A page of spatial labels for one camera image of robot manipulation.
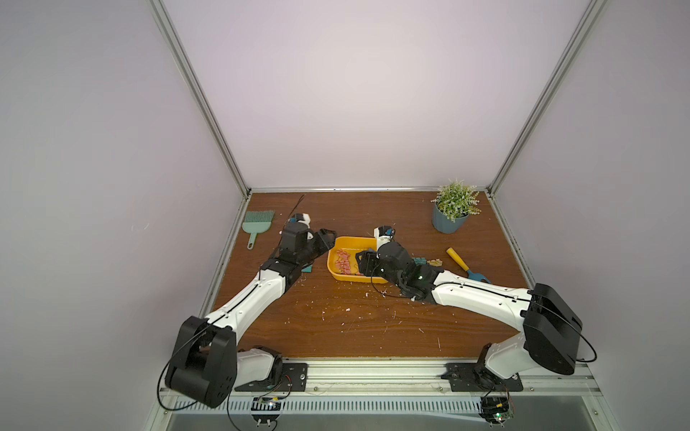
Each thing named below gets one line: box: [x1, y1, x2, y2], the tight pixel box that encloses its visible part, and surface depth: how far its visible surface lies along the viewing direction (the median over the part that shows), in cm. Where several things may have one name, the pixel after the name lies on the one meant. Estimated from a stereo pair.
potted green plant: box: [430, 178, 483, 235], surface depth 97 cm
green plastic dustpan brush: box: [241, 210, 275, 250], surface depth 112 cm
